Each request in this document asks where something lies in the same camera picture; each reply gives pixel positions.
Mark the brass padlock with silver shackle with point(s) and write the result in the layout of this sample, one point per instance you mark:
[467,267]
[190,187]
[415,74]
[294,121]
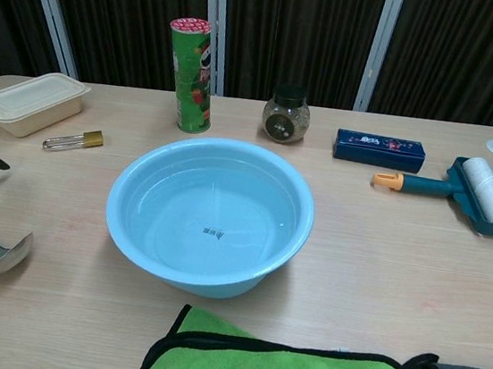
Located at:
[92,138]

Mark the light blue plastic basin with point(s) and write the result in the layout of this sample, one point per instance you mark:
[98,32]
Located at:
[206,215]

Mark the beige lidded food container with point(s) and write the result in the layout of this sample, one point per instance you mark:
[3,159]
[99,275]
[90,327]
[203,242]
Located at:
[27,99]

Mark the green Pringles can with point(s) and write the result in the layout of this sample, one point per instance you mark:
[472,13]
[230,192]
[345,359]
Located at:
[190,96]

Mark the glass spice jar black lid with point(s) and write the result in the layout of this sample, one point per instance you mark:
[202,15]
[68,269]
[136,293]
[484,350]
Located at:
[286,117]

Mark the dark blue rectangular box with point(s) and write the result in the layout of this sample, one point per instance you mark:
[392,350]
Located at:
[379,149]

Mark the teal lint roller orange tip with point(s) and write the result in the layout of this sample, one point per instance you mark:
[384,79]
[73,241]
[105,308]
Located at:
[488,192]

